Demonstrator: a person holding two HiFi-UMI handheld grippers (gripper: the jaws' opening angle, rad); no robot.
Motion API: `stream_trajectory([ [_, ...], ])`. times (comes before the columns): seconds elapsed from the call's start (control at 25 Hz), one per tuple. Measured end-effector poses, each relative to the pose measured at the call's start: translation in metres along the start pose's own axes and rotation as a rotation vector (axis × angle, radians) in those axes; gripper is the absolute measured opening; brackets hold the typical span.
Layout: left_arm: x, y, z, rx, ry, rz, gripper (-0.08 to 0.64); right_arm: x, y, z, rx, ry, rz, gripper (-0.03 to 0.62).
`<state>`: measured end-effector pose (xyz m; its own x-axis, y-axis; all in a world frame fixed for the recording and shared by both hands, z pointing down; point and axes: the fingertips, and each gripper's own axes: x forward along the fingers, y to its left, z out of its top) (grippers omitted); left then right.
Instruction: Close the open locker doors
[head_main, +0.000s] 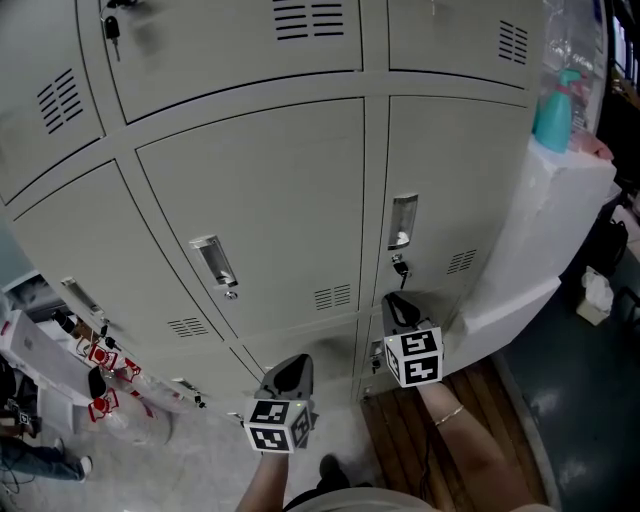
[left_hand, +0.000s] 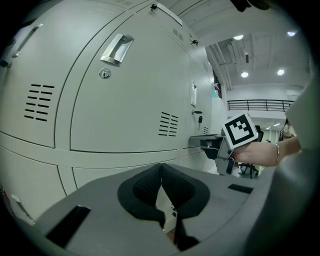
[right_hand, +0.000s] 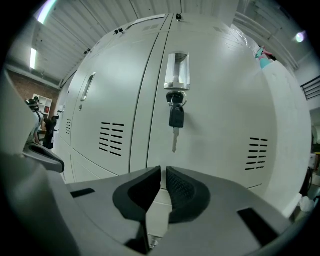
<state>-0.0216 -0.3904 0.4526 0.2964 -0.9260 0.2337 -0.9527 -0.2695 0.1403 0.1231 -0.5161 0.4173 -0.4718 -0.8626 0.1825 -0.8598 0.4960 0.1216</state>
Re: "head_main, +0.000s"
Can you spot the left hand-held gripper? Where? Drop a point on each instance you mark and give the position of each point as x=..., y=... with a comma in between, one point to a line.
x=272, y=425

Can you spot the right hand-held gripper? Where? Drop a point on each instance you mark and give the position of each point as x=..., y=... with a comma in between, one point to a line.
x=415, y=357

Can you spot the grey metal locker cabinet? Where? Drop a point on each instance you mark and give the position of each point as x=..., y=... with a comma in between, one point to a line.
x=250, y=175

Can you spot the person's left forearm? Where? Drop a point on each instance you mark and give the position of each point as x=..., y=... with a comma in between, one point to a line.
x=265, y=480

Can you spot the person's black shoe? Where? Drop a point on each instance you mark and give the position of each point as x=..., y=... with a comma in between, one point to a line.
x=334, y=472

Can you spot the brown wooden slat platform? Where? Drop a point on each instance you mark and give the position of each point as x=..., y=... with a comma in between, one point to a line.
x=395, y=440

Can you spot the person's white shirt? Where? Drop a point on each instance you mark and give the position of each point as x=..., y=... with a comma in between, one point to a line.
x=360, y=500

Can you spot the large white block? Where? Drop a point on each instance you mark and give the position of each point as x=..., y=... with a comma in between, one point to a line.
x=540, y=240

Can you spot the black waste bin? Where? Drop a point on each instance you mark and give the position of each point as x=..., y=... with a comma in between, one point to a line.
x=96, y=382

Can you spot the brown paper bag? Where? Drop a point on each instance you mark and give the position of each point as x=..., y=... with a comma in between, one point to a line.
x=85, y=332

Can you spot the black and red backpack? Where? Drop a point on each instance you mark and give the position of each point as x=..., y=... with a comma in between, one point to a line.
x=610, y=250

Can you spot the black flask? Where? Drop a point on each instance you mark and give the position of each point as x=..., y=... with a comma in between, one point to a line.
x=64, y=322

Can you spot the teal spray bottle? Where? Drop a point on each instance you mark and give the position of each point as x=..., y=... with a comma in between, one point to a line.
x=555, y=120

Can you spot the pink cloth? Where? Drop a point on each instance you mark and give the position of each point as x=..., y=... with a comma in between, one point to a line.
x=592, y=145

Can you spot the white water dispenser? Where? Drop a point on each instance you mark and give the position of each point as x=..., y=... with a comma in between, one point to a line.
x=35, y=350

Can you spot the black hanging coats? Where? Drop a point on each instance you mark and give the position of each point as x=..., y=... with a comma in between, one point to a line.
x=622, y=125

